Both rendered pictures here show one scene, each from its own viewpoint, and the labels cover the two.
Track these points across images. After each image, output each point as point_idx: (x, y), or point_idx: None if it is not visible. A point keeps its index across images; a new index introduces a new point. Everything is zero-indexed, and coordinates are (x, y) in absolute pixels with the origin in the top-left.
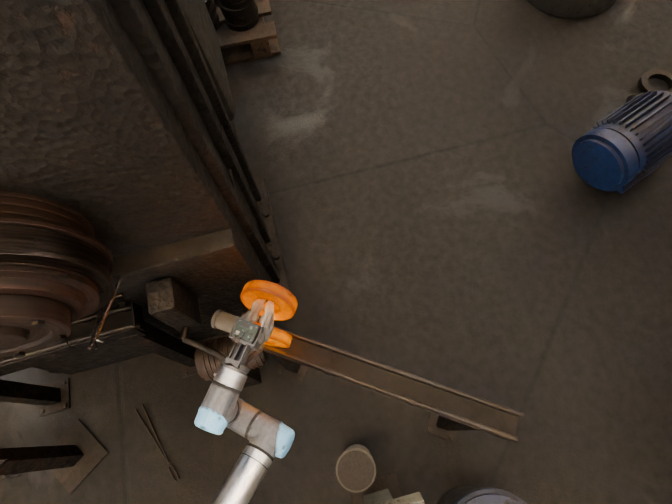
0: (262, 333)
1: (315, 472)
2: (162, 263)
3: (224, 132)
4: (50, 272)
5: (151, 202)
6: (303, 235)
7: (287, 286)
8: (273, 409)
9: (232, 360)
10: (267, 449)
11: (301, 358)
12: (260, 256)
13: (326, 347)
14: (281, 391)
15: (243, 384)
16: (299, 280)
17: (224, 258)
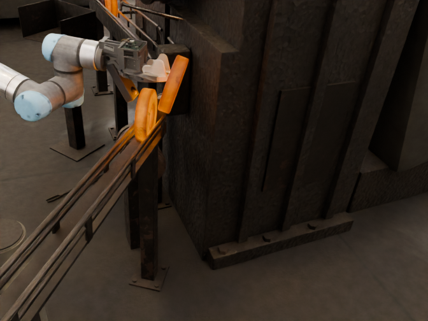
0: (132, 58)
1: None
2: (196, 28)
3: (350, 88)
4: None
5: None
6: (302, 270)
7: (235, 251)
8: (102, 262)
9: (105, 39)
10: (23, 86)
11: (125, 155)
12: (246, 171)
13: (133, 153)
14: (121, 267)
15: (85, 58)
16: (248, 271)
17: (213, 67)
